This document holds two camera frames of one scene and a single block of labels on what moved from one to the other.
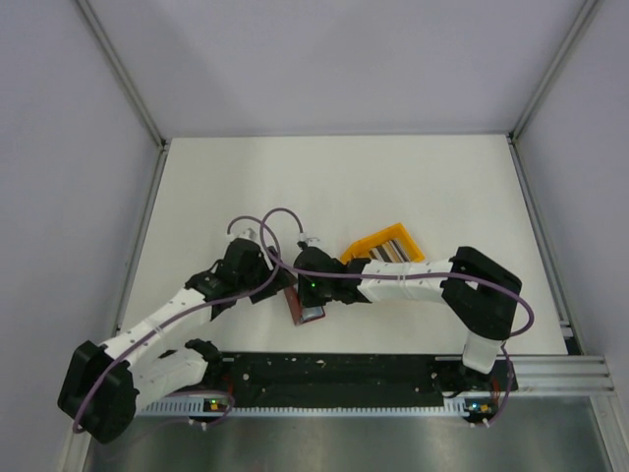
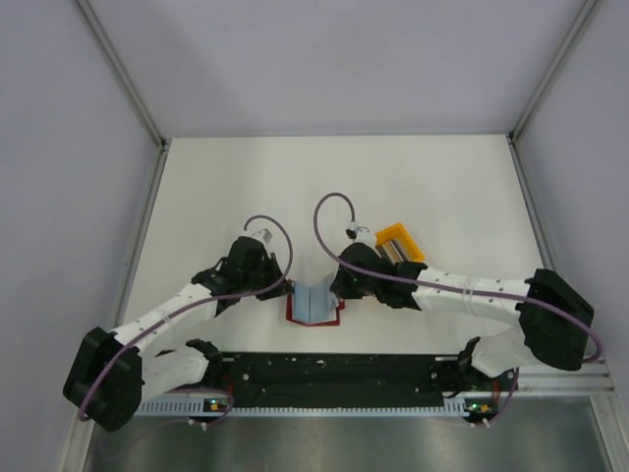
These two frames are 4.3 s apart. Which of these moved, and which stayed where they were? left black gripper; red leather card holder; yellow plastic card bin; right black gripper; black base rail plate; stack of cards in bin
Moved: red leather card holder; right black gripper
Stayed: left black gripper; stack of cards in bin; yellow plastic card bin; black base rail plate
